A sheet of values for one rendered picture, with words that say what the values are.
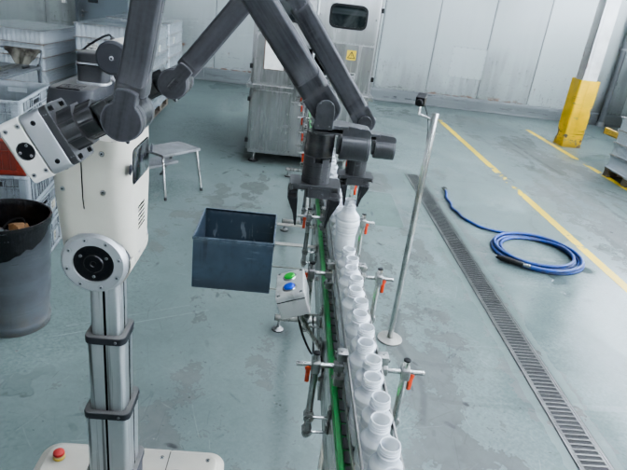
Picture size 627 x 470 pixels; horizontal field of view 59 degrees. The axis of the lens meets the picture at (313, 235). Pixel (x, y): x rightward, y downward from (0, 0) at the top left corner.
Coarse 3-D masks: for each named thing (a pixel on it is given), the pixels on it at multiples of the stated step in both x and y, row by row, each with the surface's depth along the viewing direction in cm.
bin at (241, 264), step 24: (216, 216) 238; (240, 216) 238; (264, 216) 239; (216, 240) 209; (240, 240) 243; (264, 240) 243; (192, 264) 213; (216, 264) 214; (240, 264) 214; (264, 264) 214; (216, 288) 218; (240, 288) 218; (264, 288) 218
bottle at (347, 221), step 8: (352, 200) 163; (344, 208) 161; (352, 208) 161; (344, 216) 161; (352, 216) 161; (336, 224) 165; (344, 224) 161; (352, 224) 161; (336, 232) 165; (344, 232) 162; (352, 232) 163; (336, 240) 166; (344, 240) 164; (352, 240) 164; (336, 248) 166
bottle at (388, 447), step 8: (384, 440) 94; (392, 440) 94; (384, 448) 94; (392, 448) 94; (400, 448) 91; (376, 456) 93; (384, 456) 91; (392, 456) 91; (368, 464) 94; (376, 464) 92; (384, 464) 92; (392, 464) 92; (400, 464) 93
